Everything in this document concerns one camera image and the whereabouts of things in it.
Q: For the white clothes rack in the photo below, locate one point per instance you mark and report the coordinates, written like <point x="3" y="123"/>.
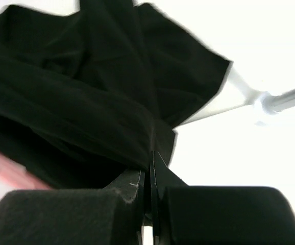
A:
<point x="236" y="93"/>

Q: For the black shirt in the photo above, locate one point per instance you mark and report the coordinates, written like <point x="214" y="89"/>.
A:
<point x="85" y="96"/>

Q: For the pink wire hanger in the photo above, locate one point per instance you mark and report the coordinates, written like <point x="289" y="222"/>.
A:
<point x="17" y="176"/>

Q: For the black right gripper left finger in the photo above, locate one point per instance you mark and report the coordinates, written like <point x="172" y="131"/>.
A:
<point x="111" y="215"/>

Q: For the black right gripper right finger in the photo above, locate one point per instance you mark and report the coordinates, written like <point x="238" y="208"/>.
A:
<point x="184" y="214"/>

